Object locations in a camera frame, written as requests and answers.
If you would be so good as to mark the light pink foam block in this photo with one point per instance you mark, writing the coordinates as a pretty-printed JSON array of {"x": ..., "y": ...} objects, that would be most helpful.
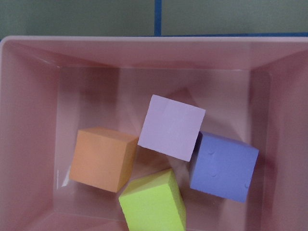
[{"x": 171, "y": 127}]

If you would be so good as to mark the orange foam block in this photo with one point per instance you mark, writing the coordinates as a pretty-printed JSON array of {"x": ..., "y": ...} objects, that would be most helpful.
[{"x": 103, "y": 158}]

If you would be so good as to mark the purple foam block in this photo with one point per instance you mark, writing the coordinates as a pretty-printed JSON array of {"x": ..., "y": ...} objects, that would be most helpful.
[{"x": 222, "y": 167}]

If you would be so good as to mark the yellow foam block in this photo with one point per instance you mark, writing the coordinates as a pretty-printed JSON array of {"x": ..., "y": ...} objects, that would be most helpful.
[{"x": 154, "y": 203}]

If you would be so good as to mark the pink plastic bin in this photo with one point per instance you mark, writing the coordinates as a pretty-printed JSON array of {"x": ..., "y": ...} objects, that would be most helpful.
[{"x": 253, "y": 89}]

